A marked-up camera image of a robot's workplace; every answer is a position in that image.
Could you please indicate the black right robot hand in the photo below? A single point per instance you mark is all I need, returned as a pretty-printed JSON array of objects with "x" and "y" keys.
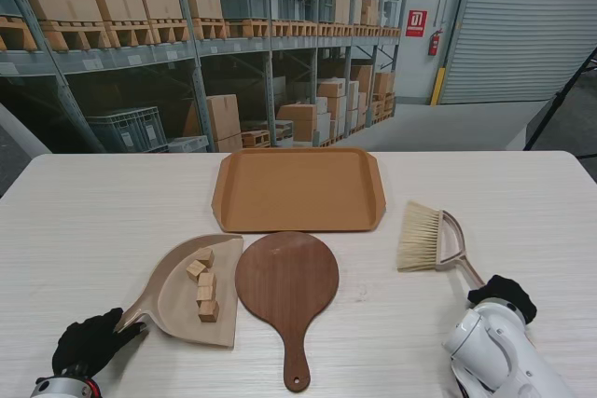
[{"x": 508, "y": 293}]

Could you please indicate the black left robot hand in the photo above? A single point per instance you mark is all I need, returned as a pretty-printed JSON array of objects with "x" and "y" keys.
[{"x": 86, "y": 347}]

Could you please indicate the beige plastic dustpan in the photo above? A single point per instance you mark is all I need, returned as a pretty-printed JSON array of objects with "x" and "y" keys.
[{"x": 177, "y": 319}]

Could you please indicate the small wooden cube block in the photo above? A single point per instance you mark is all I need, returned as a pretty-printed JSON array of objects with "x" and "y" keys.
[
  {"x": 196, "y": 270},
  {"x": 206, "y": 280},
  {"x": 204, "y": 256},
  {"x": 205, "y": 292},
  {"x": 208, "y": 311}
]

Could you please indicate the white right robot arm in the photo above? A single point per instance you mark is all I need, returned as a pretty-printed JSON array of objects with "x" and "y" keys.
[{"x": 494, "y": 351}]

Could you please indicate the dark round wooden cutting board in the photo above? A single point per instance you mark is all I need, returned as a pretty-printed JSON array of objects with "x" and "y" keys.
[{"x": 289, "y": 305}]

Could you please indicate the black tripod stand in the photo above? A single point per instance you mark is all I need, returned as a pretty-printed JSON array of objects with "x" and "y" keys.
[{"x": 558, "y": 97}]

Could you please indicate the yellow bollard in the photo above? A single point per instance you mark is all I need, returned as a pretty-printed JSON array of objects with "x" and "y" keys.
[{"x": 438, "y": 86}]

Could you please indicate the grey plastic crate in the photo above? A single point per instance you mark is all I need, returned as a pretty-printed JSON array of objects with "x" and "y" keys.
[
  {"x": 322, "y": 6},
  {"x": 293, "y": 6},
  {"x": 242, "y": 2},
  {"x": 126, "y": 130}
]

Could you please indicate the orange-brown serving tray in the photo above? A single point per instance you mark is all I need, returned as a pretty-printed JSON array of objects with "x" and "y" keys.
[{"x": 298, "y": 183}]

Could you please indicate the red fire extinguisher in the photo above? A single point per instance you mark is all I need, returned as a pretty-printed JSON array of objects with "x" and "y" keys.
[{"x": 434, "y": 44}]

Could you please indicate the grey roller shutter door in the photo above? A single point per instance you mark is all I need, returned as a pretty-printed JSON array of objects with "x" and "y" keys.
[{"x": 522, "y": 20}]

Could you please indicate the grey metal shelving rack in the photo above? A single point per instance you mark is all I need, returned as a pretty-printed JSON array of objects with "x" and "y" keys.
[{"x": 269, "y": 81}]

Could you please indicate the orange wooden pallet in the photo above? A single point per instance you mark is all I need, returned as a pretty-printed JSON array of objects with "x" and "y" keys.
[
  {"x": 70, "y": 25},
  {"x": 249, "y": 23}
]

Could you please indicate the red wall sign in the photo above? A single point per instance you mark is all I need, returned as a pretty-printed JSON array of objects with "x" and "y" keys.
[{"x": 416, "y": 23}]

